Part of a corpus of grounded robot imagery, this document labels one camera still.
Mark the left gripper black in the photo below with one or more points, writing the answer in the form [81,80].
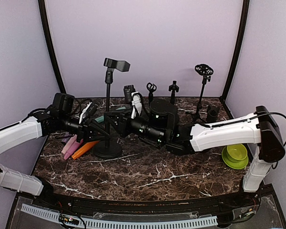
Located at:
[86,131]

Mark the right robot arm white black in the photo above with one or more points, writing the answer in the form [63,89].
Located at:
[161,125]

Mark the glitter microphone with silver grille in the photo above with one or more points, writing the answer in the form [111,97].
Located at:
[65,138]

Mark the cream white microphone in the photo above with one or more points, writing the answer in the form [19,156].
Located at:
[69,144]

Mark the mint green microphone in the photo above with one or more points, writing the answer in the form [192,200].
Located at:
[100,119]

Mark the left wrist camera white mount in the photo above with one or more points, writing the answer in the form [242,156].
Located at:
[88,111]

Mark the orange microphone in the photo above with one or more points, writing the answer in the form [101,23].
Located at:
[85,148]

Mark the left black corner post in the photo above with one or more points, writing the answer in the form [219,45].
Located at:
[50,46]

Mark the pink microphone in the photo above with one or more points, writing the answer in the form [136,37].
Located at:
[72,149]

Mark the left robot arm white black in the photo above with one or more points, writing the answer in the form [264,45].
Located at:
[42,122]

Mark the green bowl on saucer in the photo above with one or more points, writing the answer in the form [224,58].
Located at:
[235,156]

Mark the right black corner post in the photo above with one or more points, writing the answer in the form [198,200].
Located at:
[237,50]

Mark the white slotted cable duct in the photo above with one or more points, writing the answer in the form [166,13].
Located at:
[120,221]

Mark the black tripod stand with shock mount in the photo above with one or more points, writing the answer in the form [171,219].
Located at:
[206,72]

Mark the black corner post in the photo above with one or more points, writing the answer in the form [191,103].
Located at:
[50,46]
[237,50]

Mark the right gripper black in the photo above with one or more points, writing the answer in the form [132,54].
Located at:
[121,128]

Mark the black front rail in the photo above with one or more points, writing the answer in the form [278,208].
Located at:
[220,205]

